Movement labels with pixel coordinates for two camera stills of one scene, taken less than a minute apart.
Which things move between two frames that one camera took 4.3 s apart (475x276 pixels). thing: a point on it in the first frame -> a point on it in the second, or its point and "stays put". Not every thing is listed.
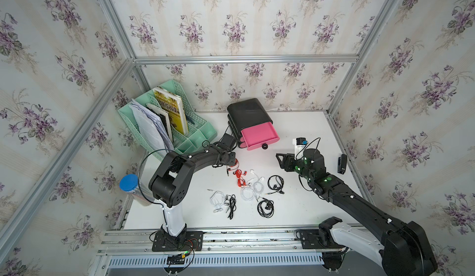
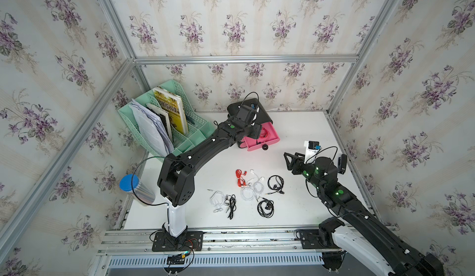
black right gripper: (290, 158) stays put
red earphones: (240, 181) stays put
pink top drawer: (260, 137) stays put
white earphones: (217, 198) stays put
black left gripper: (232, 155) -> (256, 131)
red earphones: (235, 164) -> (264, 133)
